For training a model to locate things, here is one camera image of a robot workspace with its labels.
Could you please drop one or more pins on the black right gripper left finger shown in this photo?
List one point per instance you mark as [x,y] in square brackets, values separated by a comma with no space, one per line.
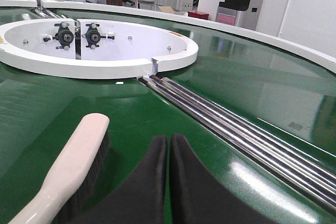
[140,197]

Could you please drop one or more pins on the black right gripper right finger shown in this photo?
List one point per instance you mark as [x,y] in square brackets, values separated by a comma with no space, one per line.
[197,196]

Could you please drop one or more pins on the beige hand broom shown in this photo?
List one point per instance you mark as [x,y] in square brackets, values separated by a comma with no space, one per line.
[72,176]

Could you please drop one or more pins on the white outer conveyor rim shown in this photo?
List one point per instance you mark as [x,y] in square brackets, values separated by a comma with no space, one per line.
[138,50]

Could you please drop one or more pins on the chrome conveyor rollers far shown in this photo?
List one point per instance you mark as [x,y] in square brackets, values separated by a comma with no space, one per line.
[45,13]

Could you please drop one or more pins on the red box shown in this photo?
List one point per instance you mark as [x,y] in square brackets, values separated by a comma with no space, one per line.
[197,14]

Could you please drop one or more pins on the black bearing mount right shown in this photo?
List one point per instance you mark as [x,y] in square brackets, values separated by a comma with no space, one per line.
[93,36]

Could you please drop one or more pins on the black bearing mount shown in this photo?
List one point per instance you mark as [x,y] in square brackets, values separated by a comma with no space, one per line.
[93,36]
[64,36]

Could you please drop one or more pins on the black bearing mount left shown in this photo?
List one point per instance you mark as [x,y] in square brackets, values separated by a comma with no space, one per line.
[64,36]

